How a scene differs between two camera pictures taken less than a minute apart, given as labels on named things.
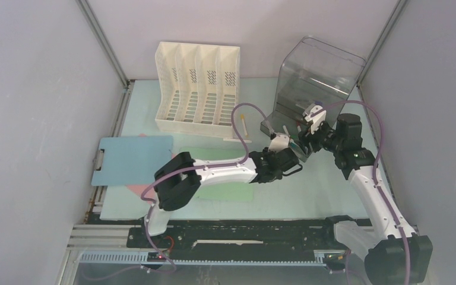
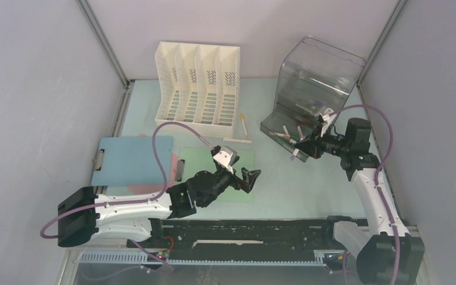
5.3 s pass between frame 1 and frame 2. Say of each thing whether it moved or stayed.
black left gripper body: moved
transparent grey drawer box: stayed
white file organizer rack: stayed
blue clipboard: stayed
